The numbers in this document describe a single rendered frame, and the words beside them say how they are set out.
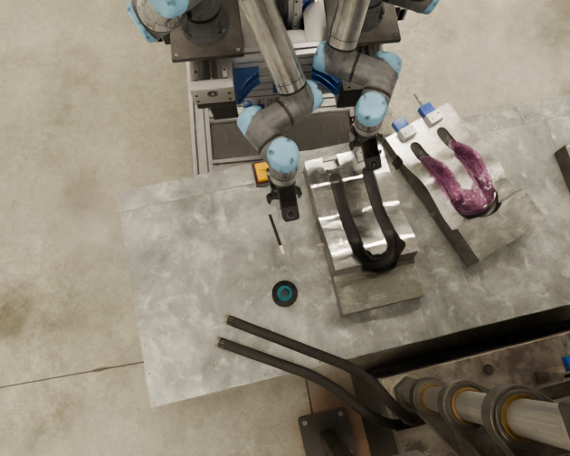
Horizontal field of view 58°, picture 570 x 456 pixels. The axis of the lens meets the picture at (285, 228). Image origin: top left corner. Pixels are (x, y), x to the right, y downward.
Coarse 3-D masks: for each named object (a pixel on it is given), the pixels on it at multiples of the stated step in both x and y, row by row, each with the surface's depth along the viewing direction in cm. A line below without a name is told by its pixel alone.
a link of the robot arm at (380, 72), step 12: (360, 60) 128; (372, 60) 128; (384, 60) 128; (396, 60) 128; (360, 72) 128; (372, 72) 128; (384, 72) 127; (396, 72) 129; (360, 84) 131; (372, 84) 128; (384, 84) 127
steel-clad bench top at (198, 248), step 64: (512, 128) 178; (128, 192) 170; (192, 192) 171; (256, 192) 171; (128, 256) 165; (192, 256) 165; (256, 256) 165; (320, 256) 165; (448, 256) 166; (512, 256) 166; (192, 320) 160; (256, 320) 160; (320, 320) 160; (384, 320) 160; (448, 320) 161; (192, 384) 155
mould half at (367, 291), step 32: (320, 160) 164; (352, 160) 165; (384, 160) 165; (320, 192) 162; (352, 192) 162; (384, 192) 163; (320, 224) 159; (352, 256) 152; (352, 288) 157; (384, 288) 157; (416, 288) 157
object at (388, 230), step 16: (336, 176) 163; (368, 176) 164; (336, 192) 163; (368, 192) 162; (384, 208) 161; (352, 224) 159; (384, 224) 158; (352, 240) 155; (400, 240) 153; (368, 256) 153; (384, 256) 158
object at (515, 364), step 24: (552, 336) 162; (456, 360) 159; (480, 360) 159; (504, 360) 159; (528, 360) 159; (552, 360) 159; (384, 384) 157; (480, 384) 157; (528, 384) 157; (408, 432) 153; (432, 432) 153
